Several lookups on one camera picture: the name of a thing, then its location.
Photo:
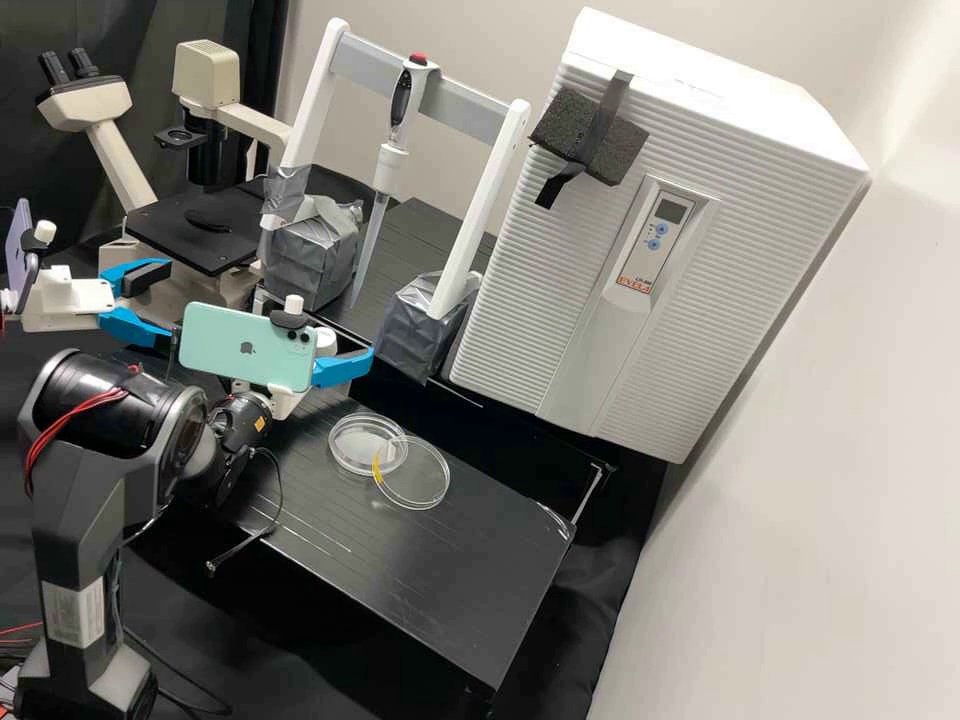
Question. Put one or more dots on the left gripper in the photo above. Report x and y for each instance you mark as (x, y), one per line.
(64, 304)

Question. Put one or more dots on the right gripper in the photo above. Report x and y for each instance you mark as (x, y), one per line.
(279, 403)

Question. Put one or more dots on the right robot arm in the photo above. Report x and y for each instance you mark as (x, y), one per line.
(71, 480)

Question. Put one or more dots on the petri dish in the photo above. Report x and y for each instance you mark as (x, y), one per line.
(356, 442)

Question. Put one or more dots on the grey taped block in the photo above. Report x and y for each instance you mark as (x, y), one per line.
(307, 255)
(412, 330)

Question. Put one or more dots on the black platform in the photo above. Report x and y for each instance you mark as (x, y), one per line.
(420, 562)
(390, 247)

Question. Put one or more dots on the petri dish lid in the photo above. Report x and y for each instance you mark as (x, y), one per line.
(420, 480)

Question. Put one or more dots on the cream microscope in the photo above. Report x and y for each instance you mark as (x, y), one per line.
(112, 142)

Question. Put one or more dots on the pipette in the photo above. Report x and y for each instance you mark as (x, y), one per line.
(392, 161)

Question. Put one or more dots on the white pipette stand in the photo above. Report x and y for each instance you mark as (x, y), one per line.
(480, 202)

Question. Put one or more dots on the incubator door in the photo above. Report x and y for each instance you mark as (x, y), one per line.
(570, 300)

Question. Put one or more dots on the white incubator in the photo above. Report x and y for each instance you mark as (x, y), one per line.
(712, 71)

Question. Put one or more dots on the right wrist camera phone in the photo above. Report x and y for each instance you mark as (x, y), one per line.
(236, 351)

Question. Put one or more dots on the wrist camera phone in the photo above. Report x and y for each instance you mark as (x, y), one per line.
(19, 247)
(236, 351)

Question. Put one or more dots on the left wrist camera phone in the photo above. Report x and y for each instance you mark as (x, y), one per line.
(19, 247)

